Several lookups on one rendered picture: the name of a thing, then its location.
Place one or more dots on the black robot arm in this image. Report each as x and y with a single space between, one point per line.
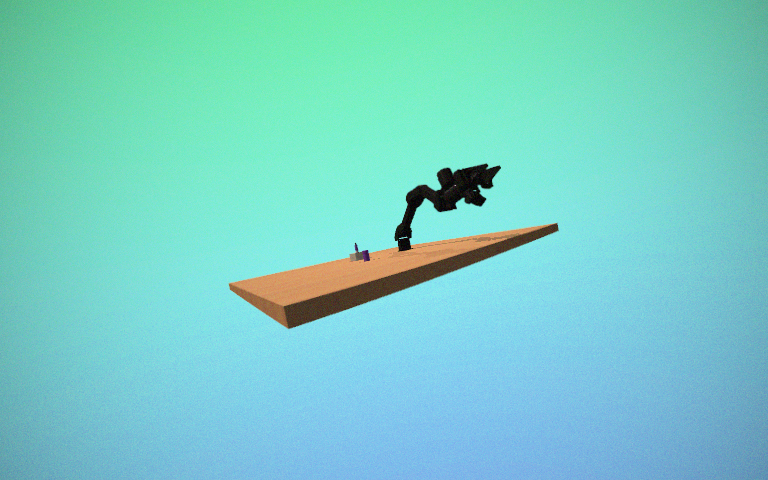
444 199

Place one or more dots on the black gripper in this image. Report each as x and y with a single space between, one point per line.
470 178

